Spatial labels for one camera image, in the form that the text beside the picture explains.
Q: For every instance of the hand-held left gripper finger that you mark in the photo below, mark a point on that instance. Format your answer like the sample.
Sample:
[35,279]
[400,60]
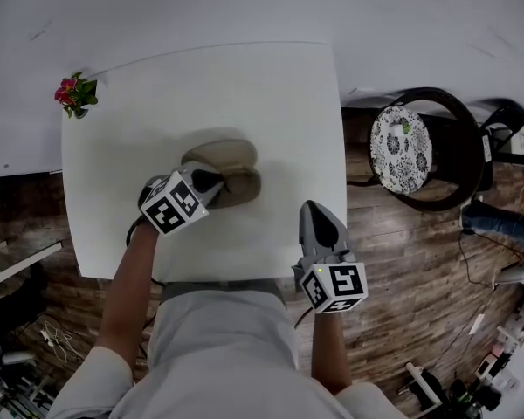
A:
[198,165]
[213,197]

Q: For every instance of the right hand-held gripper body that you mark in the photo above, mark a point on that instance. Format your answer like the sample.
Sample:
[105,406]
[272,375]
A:
[334,286]

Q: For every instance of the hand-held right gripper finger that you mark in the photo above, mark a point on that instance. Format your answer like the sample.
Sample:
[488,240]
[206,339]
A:
[342,236]
[305,229]

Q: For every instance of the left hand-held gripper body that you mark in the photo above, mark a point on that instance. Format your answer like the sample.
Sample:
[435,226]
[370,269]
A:
[172,205]

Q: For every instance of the beige glasses case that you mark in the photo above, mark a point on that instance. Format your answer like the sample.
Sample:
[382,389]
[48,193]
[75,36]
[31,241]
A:
[240,155]

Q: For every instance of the person's right forearm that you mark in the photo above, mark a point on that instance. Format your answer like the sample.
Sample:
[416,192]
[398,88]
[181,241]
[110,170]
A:
[329,352]

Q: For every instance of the person's left forearm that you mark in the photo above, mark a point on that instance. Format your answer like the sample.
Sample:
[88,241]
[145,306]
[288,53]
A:
[126,286]

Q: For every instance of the white square table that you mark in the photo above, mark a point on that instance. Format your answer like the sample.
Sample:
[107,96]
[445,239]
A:
[244,103]

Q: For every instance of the floral round seat cushion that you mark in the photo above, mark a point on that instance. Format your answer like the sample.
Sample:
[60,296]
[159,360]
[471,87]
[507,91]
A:
[401,164]

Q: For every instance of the small white object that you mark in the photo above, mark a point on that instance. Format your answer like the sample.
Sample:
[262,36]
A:
[397,130]

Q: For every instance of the person's white shirt torso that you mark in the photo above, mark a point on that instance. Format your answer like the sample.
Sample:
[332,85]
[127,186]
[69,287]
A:
[222,356]

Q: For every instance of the dark round-backed chair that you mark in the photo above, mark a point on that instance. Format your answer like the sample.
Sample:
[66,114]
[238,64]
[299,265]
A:
[458,146]

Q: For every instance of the red flowers in small pot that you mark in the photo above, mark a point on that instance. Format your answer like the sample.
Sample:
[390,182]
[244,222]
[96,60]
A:
[70,90]

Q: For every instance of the black table white legs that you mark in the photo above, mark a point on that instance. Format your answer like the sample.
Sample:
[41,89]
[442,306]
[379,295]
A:
[30,258]

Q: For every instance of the black folding chair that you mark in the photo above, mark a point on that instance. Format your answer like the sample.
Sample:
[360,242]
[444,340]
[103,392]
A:
[504,111]

